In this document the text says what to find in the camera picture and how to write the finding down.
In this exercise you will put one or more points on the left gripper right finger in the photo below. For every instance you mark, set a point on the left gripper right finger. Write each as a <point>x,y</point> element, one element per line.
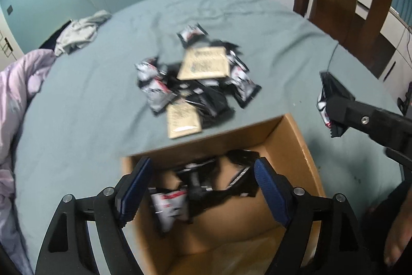
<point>321,233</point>

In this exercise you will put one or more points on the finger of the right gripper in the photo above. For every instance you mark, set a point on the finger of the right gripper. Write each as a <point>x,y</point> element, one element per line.
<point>345,113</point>

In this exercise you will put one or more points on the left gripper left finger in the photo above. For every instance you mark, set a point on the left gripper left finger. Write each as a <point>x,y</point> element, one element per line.
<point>67,249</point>

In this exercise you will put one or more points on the white antler snack packet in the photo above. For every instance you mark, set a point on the white antler snack packet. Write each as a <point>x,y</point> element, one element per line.
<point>169,206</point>

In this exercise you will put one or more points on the black foil snack packet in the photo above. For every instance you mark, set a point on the black foil snack packet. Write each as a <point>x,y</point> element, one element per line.
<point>197,177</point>

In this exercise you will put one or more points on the beige snack packet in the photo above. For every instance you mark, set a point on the beige snack packet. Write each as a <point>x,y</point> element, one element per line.
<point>204,63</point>
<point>183,119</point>

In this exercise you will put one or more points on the person's right hand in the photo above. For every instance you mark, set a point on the person's right hand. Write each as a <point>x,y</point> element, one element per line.
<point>400,233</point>

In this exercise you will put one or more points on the brown cardboard box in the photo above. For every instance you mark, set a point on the brown cardboard box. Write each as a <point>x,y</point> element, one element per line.
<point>238,236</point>

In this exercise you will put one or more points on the lilac duvet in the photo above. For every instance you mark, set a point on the lilac duvet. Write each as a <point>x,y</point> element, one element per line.
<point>20,82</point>

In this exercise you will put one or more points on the grey crumpled garment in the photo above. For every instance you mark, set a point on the grey crumpled garment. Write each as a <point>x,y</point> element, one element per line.
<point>80,33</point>

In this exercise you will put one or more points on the wall switch plate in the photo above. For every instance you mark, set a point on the wall switch plate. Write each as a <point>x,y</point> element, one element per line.
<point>9,9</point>

